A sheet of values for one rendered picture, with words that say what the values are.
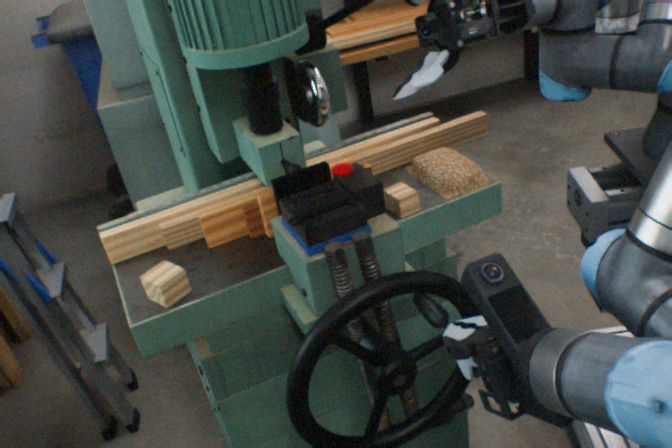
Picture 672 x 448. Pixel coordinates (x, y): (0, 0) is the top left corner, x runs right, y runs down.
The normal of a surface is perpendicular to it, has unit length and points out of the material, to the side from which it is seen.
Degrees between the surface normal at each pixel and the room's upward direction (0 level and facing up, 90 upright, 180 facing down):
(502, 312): 27
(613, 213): 90
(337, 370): 90
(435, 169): 41
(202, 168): 90
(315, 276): 90
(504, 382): 59
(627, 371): 45
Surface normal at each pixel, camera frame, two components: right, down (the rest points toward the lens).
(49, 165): 0.28, 0.48
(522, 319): 0.07, -0.55
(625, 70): -0.60, 0.44
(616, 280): -0.93, -0.11
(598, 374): -0.91, -0.34
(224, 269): -0.15, -0.83
